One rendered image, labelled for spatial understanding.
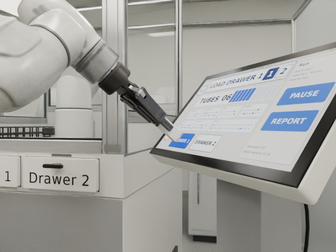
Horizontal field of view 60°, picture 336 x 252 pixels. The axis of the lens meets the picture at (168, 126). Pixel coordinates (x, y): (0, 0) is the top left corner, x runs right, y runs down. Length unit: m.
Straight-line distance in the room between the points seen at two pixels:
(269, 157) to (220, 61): 3.83
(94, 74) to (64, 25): 0.11
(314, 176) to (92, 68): 0.46
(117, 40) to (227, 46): 3.40
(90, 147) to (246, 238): 0.59
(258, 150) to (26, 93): 0.39
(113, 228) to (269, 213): 0.56
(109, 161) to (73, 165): 0.13
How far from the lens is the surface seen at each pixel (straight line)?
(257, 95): 0.65
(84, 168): 1.03
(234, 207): 0.71
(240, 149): 0.55
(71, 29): 0.62
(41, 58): 0.55
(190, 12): 4.49
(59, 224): 1.15
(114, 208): 1.02
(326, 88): 0.54
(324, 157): 0.46
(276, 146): 0.50
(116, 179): 1.00
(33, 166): 1.14
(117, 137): 0.98
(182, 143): 0.73
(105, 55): 0.65
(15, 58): 0.52
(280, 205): 0.68
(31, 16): 0.65
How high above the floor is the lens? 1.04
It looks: level
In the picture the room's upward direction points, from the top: straight up
